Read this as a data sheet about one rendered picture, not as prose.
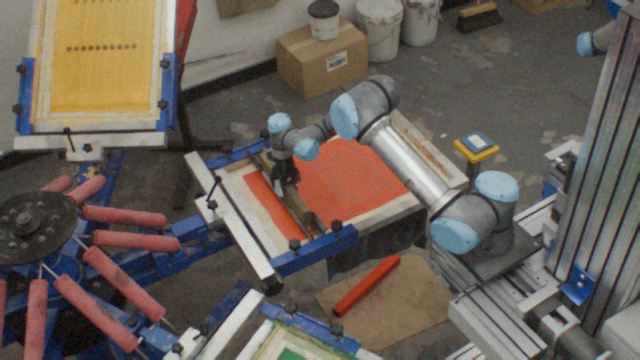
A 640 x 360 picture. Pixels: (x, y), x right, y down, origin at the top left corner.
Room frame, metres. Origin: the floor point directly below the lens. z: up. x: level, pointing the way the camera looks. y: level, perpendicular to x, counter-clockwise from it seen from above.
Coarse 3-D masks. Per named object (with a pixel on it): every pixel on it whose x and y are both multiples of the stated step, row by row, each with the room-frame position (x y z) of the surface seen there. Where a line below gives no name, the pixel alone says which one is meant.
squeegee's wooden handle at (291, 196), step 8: (264, 152) 1.94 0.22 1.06; (264, 160) 1.90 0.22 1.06; (264, 168) 1.90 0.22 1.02; (288, 192) 1.73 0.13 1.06; (296, 192) 1.72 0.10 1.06; (288, 200) 1.73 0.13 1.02; (296, 200) 1.68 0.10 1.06; (296, 208) 1.67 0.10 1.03; (304, 208) 1.64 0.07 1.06; (304, 216) 1.62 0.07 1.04
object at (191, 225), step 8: (192, 216) 1.66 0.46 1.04; (200, 216) 1.65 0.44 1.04; (176, 224) 1.62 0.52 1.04; (184, 224) 1.62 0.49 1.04; (192, 224) 1.62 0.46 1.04; (200, 224) 1.62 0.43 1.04; (176, 232) 1.59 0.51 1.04; (184, 232) 1.58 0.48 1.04; (192, 232) 1.59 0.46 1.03; (184, 240) 1.58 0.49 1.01
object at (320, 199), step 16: (320, 192) 1.82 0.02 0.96; (384, 192) 1.80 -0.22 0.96; (400, 192) 1.79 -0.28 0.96; (272, 208) 1.75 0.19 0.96; (320, 208) 1.74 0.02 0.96; (336, 208) 1.73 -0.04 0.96; (352, 208) 1.73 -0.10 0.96; (368, 208) 1.72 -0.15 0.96; (288, 224) 1.67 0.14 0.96; (288, 240) 1.59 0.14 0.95
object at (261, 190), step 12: (324, 144) 2.08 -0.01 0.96; (336, 144) 2.08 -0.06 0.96; (300, 168) 1.95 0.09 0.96; (252, 180) 1.91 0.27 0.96; (264, 180) 1.90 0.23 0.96; (312, 180) 1.88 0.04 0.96; (252, 192) 1.84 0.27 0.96; (264, 192) 1.84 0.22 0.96; (300, 192) 1.82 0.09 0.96; (264, 204) 1.77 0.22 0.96; (276, 204) 1.77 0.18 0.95
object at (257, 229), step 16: (304, 128) 2.15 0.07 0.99; (400, 128) 2.14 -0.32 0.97; (416, 144) 2.04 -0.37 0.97; (432, 144) 2.01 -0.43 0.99; (432, 160) 1.94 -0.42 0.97; (448, 160) 1.91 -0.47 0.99; (224, 176) 1.90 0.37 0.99; (448, 176) 1.85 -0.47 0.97; (464, 176) 1.82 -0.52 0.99; (240, 192) 1.81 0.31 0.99; (240, 208) 1.73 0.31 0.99; (400, 208) 1.68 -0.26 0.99; (416, 208) 1.70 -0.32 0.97; (256, 224) 1.65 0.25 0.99; (368, 224) 1.61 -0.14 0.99; (384, 224) 1.63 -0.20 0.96; (256, 240) 1.60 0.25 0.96; (272, 240) 1.57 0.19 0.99; (272, 256) 1.50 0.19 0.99
